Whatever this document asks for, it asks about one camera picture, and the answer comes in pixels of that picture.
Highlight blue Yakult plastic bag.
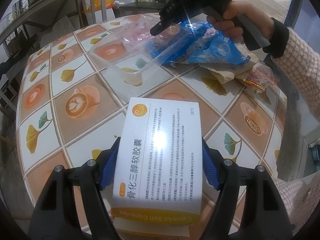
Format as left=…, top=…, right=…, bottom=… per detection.
left=145, top=21, right=251, bottom=66

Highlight clear plastic food container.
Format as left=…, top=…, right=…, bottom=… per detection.
left=89, top=15, right=189, bottom=86

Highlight white yellow medicine box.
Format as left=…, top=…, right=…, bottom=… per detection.
left=111, top=98, right=202, bottom=238

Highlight beige paper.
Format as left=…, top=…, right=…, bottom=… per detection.
left=199, top=53, right=259, bottom=85

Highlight clear red plastic bags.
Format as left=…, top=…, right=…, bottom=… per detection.
left=235, top=62, right=279, bottom=93

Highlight left forearm pink sweater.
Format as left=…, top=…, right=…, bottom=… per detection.
left=273, top=171, right=319, bottom=235

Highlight person's right hand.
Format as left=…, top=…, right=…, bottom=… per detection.
left=207, top=1, right=274, bottom=43

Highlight yellow plastic bag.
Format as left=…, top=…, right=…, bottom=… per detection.
left=83, top=0, right=116, bottom=13

